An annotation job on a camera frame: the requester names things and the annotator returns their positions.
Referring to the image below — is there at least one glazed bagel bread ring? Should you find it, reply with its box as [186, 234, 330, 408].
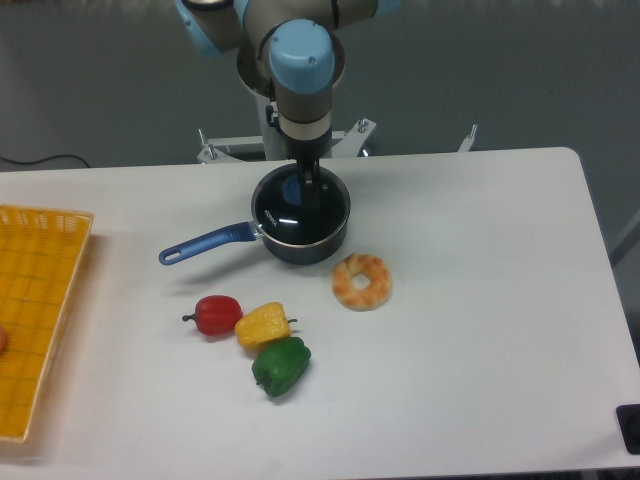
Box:
[331, 253, 394, 313]

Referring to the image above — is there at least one red bell pepper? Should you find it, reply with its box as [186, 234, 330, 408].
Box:
[182, 295, 243, 336]

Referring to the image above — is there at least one black device table corner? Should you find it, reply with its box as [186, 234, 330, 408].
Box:
[616, 404, 640, 455]

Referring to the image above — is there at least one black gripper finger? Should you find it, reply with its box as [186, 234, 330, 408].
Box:
[296, 160, 311, 205]
[304, 159, 321, 209]

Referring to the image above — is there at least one yellow woven basket tray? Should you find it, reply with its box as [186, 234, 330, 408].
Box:
[1, 204, 94, 443]

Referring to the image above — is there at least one white metal base frame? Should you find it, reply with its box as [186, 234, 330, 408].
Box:
[196, 118, 479, 164]

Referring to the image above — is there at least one dark saucepan blue handle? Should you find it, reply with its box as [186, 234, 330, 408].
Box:
[159, 164, 351, 266]

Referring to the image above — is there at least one black cable on floor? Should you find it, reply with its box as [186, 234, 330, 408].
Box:
[0, 154, 91, 168]

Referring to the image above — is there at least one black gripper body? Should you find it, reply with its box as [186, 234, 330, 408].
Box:
[266, 103, 331, 162]

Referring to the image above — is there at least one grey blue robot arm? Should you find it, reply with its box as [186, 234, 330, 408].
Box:
[175, 1, 399, 207]

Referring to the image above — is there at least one glass lid blue knob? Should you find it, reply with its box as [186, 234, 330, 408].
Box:
[252, 164, 350, 245]

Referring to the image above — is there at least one yellow bell pepper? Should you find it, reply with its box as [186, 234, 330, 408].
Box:
[234, 302, 291, 350]

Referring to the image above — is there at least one green bell pepper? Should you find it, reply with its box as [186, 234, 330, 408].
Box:
[251, 337, 311, 398]

